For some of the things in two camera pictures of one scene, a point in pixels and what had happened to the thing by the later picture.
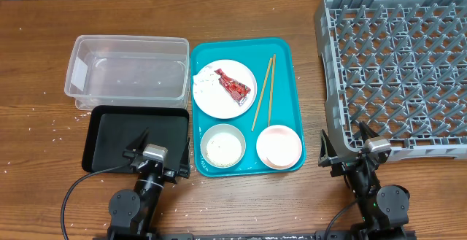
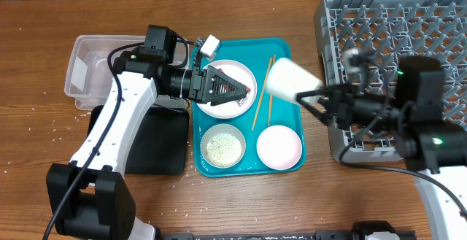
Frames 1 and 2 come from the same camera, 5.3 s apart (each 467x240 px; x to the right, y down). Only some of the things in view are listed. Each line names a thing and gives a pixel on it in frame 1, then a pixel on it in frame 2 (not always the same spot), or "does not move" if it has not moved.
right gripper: (327, 156) → (337, 100)
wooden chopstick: (262, 95) does not move
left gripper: (173, 176) → (205, 86)
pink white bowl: (279, 146) does not move
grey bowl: (222, 146) does not move
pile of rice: (224, 149) does not move
